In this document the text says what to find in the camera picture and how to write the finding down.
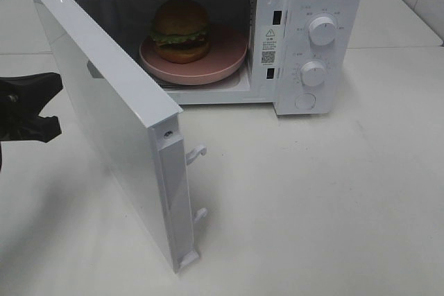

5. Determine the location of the round white door button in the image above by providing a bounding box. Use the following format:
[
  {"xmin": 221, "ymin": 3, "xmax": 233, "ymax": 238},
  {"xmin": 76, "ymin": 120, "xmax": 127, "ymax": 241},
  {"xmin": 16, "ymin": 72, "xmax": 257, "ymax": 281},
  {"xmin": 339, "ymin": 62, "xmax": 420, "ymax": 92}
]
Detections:
[{"xmin": 295, "ymin": 93, "xmax": 316, "ymax": 110}]

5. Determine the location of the white microwave oven body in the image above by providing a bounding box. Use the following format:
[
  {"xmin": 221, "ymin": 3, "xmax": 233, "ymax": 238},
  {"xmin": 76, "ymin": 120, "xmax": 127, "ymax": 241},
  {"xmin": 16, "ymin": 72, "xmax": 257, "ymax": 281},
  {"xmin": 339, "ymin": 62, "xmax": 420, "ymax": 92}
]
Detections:
[{"xmin": 34, "ymin": 0, "xmax": 360, "ymax": 127}]

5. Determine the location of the burger with lettuce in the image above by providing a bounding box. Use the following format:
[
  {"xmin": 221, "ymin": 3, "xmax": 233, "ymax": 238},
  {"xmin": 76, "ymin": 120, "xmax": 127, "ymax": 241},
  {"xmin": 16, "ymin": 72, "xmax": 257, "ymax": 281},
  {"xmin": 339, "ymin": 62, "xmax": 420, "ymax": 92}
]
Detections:
[{"xmin": 150, "ymin": 0, "xmax": 210, "ymax": 64}]

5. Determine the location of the white microwave door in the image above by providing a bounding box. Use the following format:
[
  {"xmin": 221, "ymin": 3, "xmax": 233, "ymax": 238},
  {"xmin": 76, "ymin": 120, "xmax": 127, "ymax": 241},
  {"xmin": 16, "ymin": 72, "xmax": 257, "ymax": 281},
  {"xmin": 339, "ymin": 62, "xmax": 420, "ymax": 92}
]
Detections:
[{"xmin": 33, "ymin": 0, "xmax": 207, "ymax": 272}]

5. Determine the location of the pink round plate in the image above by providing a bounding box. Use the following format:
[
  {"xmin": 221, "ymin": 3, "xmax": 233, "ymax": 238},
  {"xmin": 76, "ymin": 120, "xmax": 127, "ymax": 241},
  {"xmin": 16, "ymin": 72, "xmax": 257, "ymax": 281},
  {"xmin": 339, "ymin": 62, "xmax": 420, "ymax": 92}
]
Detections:
[{"xmin": 139, "ymin": 24, "xmax": 248, "ymax": 85}]

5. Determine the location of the white warning label sticker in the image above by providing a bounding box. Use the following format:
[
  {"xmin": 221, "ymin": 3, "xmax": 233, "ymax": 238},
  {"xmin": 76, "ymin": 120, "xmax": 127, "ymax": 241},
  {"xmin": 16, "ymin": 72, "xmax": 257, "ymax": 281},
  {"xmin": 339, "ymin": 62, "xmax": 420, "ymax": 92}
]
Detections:
[{"xmin": 259, "ymin": 26, "xmax": 279, "ymax": 65}]

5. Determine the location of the lower white timer knob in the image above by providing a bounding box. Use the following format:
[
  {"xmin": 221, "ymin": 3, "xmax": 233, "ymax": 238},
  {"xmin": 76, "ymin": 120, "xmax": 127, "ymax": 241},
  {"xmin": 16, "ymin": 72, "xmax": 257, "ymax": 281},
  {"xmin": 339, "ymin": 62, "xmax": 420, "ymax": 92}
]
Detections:
[{"xmin": 300, "ymin": 60, "xmax": 327, "ymax": 87}]

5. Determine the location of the upper white power knob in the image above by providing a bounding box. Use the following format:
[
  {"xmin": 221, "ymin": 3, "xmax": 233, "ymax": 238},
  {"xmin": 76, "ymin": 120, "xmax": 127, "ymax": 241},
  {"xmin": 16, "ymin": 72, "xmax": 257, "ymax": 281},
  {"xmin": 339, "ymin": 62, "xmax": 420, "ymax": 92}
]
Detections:
[{"xmin": 308, "ymin": 14, "xmax": 337, "ymax": 46}]

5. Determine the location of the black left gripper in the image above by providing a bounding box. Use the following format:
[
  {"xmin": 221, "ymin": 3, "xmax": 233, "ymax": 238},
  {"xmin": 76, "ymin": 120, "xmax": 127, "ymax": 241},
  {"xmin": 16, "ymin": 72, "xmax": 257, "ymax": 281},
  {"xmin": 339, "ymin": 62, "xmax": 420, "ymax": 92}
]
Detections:
[{"xmin": 0, "ymin": 72, "xmax": 64, "ymax": 172}]

